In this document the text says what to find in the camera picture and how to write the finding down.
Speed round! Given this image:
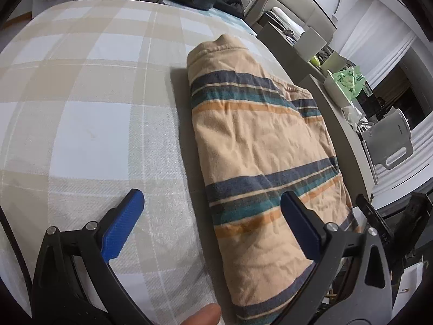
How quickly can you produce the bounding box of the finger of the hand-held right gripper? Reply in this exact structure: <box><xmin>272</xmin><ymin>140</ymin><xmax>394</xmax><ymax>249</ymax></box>
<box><xmin>355</xmin><ymin>194</ymin><xmax>398</xmax><ymax>245</ymax></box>

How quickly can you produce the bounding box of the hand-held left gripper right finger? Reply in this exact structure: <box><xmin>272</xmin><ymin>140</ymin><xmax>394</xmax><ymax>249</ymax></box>
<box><xmin>271</xmin><ymin>190</ymin><xmax>393</xmax><ymax>325</ymax></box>

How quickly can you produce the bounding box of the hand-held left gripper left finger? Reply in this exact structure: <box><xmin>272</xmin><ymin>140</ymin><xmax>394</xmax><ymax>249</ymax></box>
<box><xmin>32</xmin><ymin>188</ymin><xmax>153</xmax><ymax>325</ymax></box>

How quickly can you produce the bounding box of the striped beige shirt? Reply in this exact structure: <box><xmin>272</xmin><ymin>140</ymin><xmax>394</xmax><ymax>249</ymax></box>
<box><xmin>187</xmin><ymin>34</ymin><xmax>361</xmax><ymax>325</ymax></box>

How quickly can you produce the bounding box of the person's left hand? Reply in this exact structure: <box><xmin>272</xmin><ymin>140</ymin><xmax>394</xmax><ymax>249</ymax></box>
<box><xmin>179</xmin><ymin>303</ymin><xmax>222</xmax><ymax>325</ymax></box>

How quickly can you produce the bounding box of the white cardboard box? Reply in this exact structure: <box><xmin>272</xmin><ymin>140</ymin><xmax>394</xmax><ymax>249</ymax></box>
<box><xmin>391</xmin><ymin>262</ymin><xmax>423</xmax><ymax>312</ymax></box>

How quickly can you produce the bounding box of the grey plastic folding stool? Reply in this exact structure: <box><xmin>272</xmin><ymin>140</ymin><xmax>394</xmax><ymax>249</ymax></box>
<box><xmin>360</xmin><ymin>122</ymin><xmax>415</xmax><ymax>185</ymax></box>

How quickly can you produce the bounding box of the grey side cabinet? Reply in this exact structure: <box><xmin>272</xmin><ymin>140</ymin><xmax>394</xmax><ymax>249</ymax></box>
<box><xmin>257</xmin><ymin>22</ymin><xmax>376</xmax><ymax>210</ymax></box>

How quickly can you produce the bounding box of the white electric kettle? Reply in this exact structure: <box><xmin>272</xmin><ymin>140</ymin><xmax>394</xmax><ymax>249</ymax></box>
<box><xmin>382</xmin><ymin>108</ymin><xmax>411</xmax><ymax>132</ymax></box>

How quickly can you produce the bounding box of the white crumpled tissue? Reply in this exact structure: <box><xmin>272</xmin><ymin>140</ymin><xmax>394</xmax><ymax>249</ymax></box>
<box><xmin>341</xmin><ymin>105</ymin><xmax>364</xmax><ymax>126</ymax></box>

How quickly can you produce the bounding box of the black box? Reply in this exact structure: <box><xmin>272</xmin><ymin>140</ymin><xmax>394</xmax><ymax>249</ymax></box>
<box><xmin>355</xmin><ymin>84</ymin><xmax>383</xmax><ymax>122</ymax></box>

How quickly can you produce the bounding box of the plaid bed sheet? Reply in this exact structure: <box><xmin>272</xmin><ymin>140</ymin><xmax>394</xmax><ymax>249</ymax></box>
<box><xmin>0</xmin><ymin>0</ymin><xmax>295</xmax><ymax>325</ymax></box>

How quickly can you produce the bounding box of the green plastic bag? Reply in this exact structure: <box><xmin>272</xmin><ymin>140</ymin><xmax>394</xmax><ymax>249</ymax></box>
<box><xmin>332</xmin><ymin>66</ymin><xmax>368</xmax><ymax>102</ymax></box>

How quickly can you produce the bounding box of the white curtain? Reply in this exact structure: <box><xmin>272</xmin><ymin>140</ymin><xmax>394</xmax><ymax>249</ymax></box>
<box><xmin>333</xmin><ymin>0</ymin><xmax>433</xmax><ymax>89</ymax></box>

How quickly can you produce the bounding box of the beige padded headboard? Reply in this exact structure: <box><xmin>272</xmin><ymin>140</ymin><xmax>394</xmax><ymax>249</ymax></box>
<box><xmin>271</xmin><ymin>0</ymin><xmax>339</xmax><ymax>38</ymax></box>

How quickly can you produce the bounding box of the blue plaid tablecloth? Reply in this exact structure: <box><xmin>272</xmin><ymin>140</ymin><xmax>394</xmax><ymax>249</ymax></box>
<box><xmin>159</xmin><ymin>0</ymin><xmax>258</xmax><ymax>38</ymax></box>

